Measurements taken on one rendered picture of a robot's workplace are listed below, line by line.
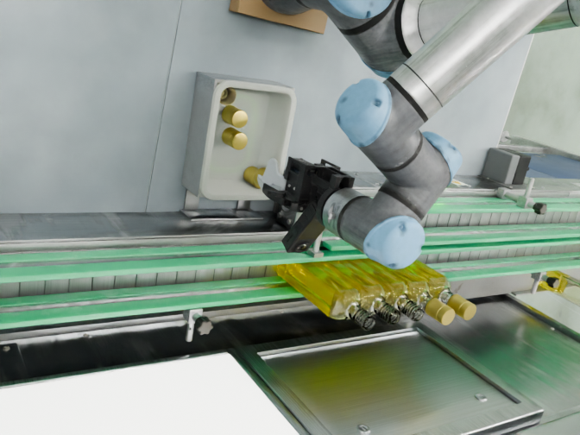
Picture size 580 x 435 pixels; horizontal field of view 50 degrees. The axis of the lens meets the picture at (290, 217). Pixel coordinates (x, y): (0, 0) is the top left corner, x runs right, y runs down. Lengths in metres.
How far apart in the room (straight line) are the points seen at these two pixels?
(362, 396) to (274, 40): 0.69
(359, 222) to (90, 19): 0.56
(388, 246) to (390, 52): 0.40
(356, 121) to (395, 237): 0.17
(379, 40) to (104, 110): 0.49
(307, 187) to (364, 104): 0.26
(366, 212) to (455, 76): 0.22
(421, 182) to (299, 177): 0.22
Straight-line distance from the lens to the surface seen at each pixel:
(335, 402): 1.08
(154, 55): 1.15
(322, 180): 0.96
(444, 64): 0.79
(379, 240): 0.84
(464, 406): 1.18
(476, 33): 0.80
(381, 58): 1.12
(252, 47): 1.23
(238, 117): 1.17
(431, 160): 0.86
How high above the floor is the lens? 1.82
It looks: 51 degrees down
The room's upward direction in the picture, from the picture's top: 124 degrees clockwise
